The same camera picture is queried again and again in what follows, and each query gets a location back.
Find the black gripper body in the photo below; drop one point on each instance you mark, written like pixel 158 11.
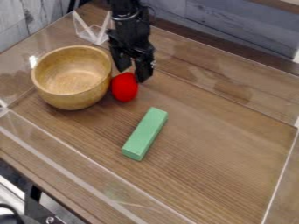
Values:
pixel 128 38

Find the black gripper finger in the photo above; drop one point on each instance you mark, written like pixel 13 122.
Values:
pixel 120 58
pixel 144 67

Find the red plush strawberry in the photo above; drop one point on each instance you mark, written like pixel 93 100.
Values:
pixel 124 87

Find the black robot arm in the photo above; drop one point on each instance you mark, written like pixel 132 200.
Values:
pixel 126 8

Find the clear acrylic corner stand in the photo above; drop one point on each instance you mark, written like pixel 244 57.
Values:
pixel 93 33

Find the wooden bowl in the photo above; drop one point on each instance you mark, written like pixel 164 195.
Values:
pixel 70 76

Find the green rectangular block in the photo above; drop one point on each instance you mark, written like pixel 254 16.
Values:
pixel 144 134

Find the clear acrylic front barrier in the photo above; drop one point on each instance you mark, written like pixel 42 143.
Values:
pixel 96 194

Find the black metal table frame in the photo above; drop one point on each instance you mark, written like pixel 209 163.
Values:
pixel 34 214

